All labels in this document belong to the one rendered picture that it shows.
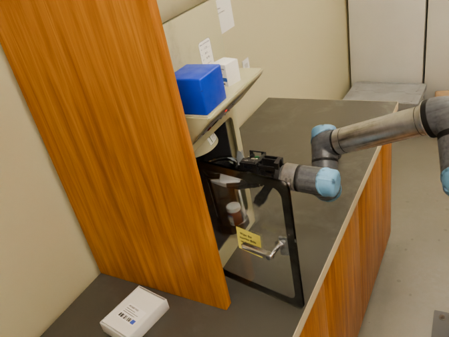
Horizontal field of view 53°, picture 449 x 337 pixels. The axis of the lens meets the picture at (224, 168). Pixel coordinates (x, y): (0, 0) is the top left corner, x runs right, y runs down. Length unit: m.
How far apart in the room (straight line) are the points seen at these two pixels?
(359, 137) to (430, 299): 1.52
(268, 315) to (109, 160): 0.60
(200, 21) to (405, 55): 3.10
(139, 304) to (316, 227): 0.63
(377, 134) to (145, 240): 0.70
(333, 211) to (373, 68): 2.76
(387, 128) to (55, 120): 0.86
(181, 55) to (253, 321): 0.73
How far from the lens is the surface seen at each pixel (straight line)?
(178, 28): 1.15
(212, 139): 1.33
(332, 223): 1.57
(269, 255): 1.08
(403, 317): 2.54
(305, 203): 1.67
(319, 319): 1.58
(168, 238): 1.25
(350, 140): 1.27
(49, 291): 1.52
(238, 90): 1.17
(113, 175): 1.23
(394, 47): 4.17
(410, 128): 1.19
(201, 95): 1.04
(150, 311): 1.36
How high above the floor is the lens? 1.93
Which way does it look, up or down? 30 degrees down
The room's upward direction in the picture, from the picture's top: 12 degrees counter-clockwise
